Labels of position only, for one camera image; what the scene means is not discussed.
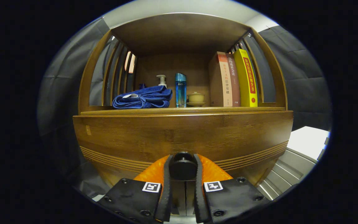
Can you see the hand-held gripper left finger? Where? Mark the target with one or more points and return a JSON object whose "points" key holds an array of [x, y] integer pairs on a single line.
{"points": [[166, 199]]}

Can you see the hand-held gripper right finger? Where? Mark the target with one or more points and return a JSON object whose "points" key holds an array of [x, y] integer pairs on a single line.
{"points": [[199, 202]]}

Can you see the black round drawer knob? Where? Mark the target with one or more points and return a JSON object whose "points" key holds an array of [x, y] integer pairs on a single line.
{"points": [[183, 166]]}

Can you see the wooden drawer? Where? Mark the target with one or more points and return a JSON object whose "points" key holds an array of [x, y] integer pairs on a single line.
{"points": [[182, 133]]}

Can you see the wooden cabinet door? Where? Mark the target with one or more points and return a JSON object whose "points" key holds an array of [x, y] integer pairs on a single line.
{"points": [[190, 199], [177, 199]]}

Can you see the wooden countertop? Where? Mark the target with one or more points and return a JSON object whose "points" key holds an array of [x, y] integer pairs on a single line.
{"points": [[182, 110]]}

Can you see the wooden cabinet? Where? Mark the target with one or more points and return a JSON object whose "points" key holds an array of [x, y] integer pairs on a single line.
{"points": [[179, 34]]}

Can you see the blue folded towel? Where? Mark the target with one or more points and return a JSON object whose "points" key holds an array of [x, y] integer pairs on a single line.
{"points": [[148, 98]]}

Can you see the beige lidded teacup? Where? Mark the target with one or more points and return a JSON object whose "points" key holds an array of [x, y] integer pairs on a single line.
{"points": [[195, 99]]}

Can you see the tall blue glass bottle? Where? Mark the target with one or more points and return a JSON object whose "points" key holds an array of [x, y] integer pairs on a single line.
{"points": [[181, 90]]}

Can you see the white pump bottle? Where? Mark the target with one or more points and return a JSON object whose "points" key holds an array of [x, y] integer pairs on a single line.
{"points": [[162, 80]]}

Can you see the tan book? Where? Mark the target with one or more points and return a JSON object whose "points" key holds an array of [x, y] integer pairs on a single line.
{"points": [[221, 81]]}

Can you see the brown book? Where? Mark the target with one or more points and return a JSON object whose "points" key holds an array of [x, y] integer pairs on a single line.
{"points": [[235, 84]]}

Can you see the white table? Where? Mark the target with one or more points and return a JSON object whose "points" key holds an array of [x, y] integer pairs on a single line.
{"points": [[308, 141]]}

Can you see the yellow book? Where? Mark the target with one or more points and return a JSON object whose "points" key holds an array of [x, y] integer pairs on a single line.
{"points": [[247, 81]]}

